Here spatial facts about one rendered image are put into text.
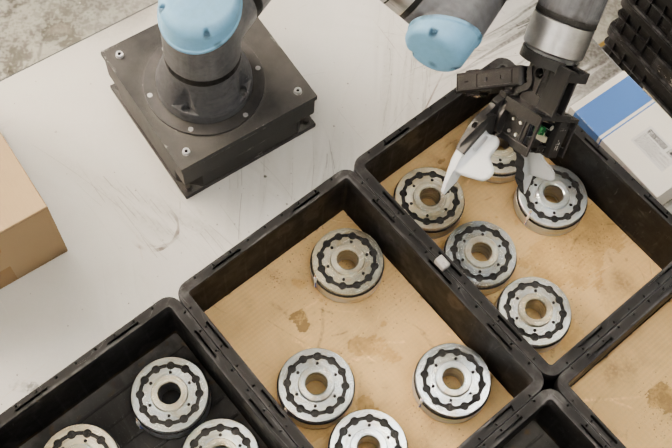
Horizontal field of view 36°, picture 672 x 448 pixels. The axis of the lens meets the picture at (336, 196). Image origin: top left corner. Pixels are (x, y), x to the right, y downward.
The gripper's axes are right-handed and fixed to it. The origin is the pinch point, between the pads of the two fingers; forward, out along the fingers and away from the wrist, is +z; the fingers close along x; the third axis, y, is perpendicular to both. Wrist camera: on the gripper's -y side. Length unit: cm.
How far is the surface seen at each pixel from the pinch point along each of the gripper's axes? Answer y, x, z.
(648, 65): -52, 105, -3
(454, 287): 1.6, 0.6, 13.5
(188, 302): -15.4, -27.6, 24.6
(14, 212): -44, -40, 27
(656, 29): -50, 98, -12
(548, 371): 16.1, 6.5, 17.3
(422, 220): -12.3, 5.9, 11.5
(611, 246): 3.4, 28.9, 7.4
